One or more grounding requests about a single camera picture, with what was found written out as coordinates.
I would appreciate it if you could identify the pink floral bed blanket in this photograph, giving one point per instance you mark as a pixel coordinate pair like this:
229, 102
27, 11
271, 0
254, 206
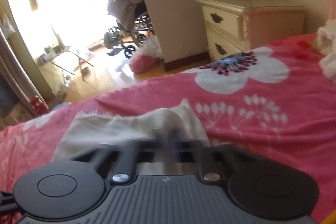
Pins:
281, 106

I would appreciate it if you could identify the cardboard box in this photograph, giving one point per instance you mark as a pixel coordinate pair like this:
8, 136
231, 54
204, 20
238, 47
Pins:
18, 114

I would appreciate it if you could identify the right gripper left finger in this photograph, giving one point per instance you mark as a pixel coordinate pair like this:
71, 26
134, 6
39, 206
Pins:
134, 152

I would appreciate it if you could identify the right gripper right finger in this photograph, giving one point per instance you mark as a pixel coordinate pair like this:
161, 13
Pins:
193, 151

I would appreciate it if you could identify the beige curtain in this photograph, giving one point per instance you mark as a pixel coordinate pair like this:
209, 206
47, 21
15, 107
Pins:
16, 77

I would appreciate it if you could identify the pink bag in plastic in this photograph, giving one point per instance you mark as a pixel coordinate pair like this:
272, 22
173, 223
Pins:
147, 56

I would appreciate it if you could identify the cream fluffy blanket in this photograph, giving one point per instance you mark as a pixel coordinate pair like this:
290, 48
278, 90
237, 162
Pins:
325, 44

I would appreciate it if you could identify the white sweatshirt orange bear outline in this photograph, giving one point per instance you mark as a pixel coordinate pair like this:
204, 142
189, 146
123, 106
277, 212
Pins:
126, 129

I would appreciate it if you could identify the cream two-drawer nightstand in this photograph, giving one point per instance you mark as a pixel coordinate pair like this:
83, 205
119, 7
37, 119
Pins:
234, 26

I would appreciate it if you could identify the wheelchair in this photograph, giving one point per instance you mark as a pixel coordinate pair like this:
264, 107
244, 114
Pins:
133, 26

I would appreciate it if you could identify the folding table by window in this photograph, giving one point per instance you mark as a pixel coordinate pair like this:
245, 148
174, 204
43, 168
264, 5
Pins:
68, 61

